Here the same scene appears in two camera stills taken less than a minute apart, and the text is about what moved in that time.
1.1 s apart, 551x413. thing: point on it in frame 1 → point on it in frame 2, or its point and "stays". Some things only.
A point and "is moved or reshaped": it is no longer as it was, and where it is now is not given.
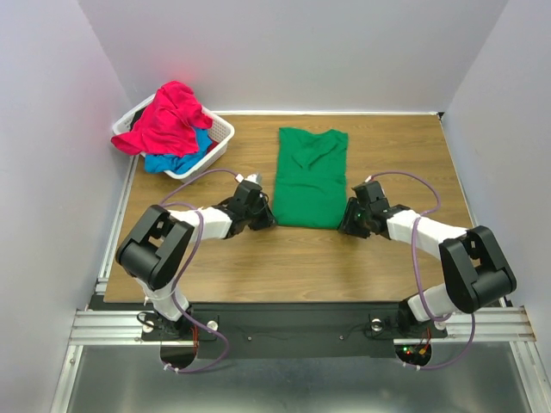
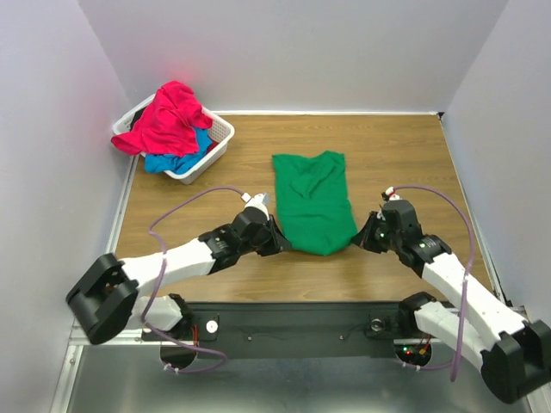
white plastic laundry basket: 220,133 stays
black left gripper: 268,219 → 277,243
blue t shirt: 157,163 stays
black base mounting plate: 294,331 stays
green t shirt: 310,183 is moved or reshaped
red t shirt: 169,125 stays
